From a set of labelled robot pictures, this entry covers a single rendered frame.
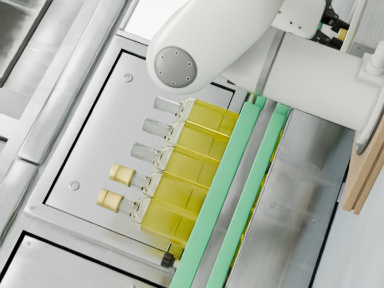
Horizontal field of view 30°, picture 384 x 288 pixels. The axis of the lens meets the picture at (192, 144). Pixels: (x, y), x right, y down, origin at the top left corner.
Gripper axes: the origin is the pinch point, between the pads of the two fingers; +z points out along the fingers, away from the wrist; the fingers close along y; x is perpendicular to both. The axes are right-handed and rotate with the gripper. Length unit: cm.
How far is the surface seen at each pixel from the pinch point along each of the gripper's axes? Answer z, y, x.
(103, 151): -29, 25, -40
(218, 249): -5.5, 44.9, -8.0
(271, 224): 0.6, 38.3, -3.9
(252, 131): -7.4, 22.1, -7.6
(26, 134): -45, 26, -47
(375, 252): -1, 54, 38
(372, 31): -0.4, 8.6, 15.6
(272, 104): -3.7, 9.8, -16.0
